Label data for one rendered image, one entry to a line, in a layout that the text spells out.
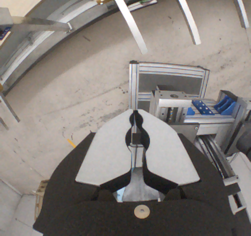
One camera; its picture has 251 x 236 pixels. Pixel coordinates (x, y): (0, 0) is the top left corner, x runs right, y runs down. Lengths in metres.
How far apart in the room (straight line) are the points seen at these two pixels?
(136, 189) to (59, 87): 1.55
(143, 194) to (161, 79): 1.08
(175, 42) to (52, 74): 1.49
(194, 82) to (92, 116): 1.30
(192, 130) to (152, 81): 0.83
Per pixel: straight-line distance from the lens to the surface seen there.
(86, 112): 1.74
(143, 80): 1.27
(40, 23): 0.54
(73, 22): 0.79
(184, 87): 1.40
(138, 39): 0.57
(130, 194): 0.41
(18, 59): 1.17
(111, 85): 1.52
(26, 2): 0.76
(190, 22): 0.63
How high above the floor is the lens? 1.42
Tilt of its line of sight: 60 degrees down
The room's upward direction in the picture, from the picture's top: 175 degrees counter-clockwise
